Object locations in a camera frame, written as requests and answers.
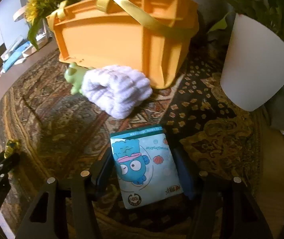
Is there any blue cartoon tissue pack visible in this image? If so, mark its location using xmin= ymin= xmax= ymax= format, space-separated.
xmin=110 ymin=125 xmax=183 ymax=209

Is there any green frog plush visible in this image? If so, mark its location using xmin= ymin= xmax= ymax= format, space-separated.
xmin=64 ymin=62 xmax=93 ymax=95

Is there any patterned oriental rug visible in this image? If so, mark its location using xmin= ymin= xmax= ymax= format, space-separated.
xmin=0 ymin=49 xmax=260 ymax=232

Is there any blue cloth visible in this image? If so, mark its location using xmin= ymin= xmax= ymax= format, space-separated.
xmin=2 ymin=41 xmax=30 ymax=72

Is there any white plant pot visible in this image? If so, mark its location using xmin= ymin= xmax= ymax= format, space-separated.
xmin=220 ymin=14 xmax=284 ymax=112

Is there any orange plastic crate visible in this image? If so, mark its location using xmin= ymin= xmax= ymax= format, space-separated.
xmin=47 ymin=0 xmax=199 ymax=89

